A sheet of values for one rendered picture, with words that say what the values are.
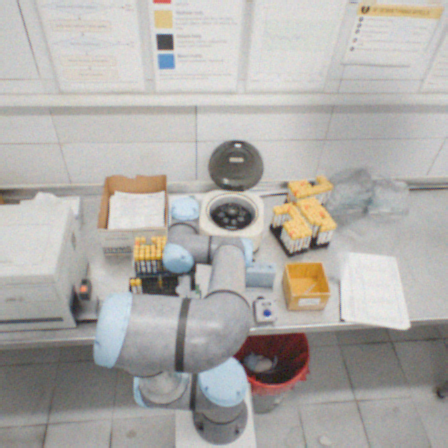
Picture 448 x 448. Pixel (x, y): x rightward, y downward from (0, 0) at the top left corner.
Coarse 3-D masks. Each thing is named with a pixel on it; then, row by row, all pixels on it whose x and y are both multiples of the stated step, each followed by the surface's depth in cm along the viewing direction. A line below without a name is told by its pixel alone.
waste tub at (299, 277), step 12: (288, 264) 143; (300, 264) 143; (312, 264) 144; (288, 276) 139; (300, 276) 148; (312, 276) 149; (324, 276) 140; (288, 288) 139; (300, 288) 146; (312, 288) 147; (324, 288) 141; (288, 300) 139; (300, 300) 136; (312, 300) 137; (324, 300) 137
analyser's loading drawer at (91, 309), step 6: (96, 300) 132; (102, 300) 135; (72, 306) 134; (78, 306) 134; (84, 306) 134; (90, 306) 134; (96, 306) 131; (72, 312) 132; (78, 312) 132; (84, 312) 132; (90, 312) 132; (96, 312) 130; (78, 318) 131; (84, 318) 131; (90, 318) 131
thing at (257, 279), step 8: (256, 264) 141; (264, 264) 142; (272, 264) 142; (248, 272) 140; (256, 272) 140; (264, 272) 140; (272, 272) 140; (248, 280) 143; (256, 280) 143; (264, 280) 143; (272, 280) 143; (248, 288) 145; (256, 288) 145; (264, 288) 145; (272, 288) 146
